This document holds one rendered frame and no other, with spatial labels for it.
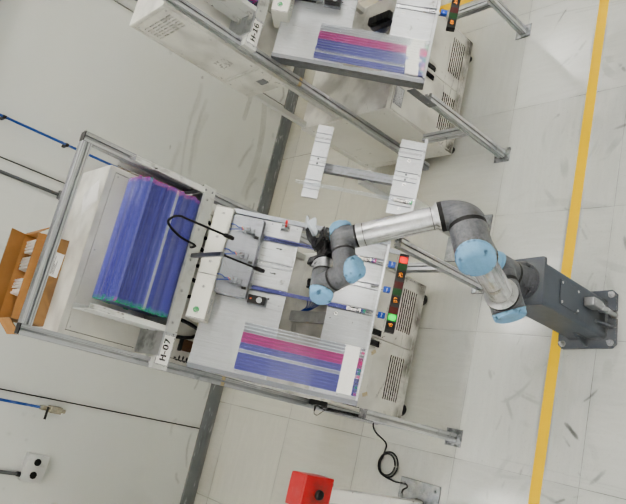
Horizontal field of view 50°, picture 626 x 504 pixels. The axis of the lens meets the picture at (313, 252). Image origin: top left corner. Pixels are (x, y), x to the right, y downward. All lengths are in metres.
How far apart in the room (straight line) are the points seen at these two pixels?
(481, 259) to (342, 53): 1.50
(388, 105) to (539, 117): 0.77
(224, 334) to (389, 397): 0.96
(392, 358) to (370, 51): 1.46
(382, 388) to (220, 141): 2.22
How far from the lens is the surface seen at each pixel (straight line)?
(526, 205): 3.44
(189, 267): 2.79
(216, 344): 2.82
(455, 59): 3.94
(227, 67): 3.44
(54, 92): 4.26
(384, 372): 3.32
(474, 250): 1.99
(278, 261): 2.85
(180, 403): 4.55
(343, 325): 2.78
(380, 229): 2.10
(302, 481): 2.82
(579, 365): 3.06
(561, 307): 2.71
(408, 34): 3.28
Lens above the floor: 2.69
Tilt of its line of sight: 38 degrees down
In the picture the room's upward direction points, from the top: 65 degrees counter-clockwise
